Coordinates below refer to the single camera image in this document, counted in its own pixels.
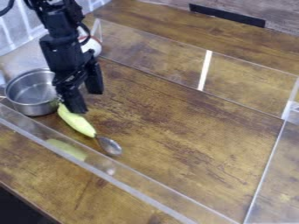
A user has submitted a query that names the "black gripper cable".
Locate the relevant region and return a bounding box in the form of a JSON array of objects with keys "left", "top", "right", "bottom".
[{"left": 0, "top": 0, "right": 92, "bottom": 47}]

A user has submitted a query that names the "green handled metal spoon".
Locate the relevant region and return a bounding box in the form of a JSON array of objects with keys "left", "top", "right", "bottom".
[{"left": 57, "top": 103, "right": 122, "bottom": 156}]

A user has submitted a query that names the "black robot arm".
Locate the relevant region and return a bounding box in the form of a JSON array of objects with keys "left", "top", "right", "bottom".
[{"left": 24, "top": 0, "right": 104, "bottom": 114}]

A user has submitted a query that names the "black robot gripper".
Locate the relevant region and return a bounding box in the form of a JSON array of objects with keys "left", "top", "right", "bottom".
[{"left": 40, "top": 34, "right": 104, "bottom": 114}]

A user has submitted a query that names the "white mushroom toy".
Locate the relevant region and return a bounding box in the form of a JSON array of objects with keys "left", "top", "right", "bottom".
[{"left": 78, "top": 28, "right": 101, "bottom": 57}]

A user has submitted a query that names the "black strip on table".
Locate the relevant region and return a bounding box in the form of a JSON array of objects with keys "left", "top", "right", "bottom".
[{"left": 188, "top": 3, "right": 267, "bottom": 28}]

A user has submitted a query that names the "small steel pot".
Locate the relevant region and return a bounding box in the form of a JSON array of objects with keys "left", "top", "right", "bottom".
[{"left": 0, "top": 68, "right": 58, "bottom": 116}]

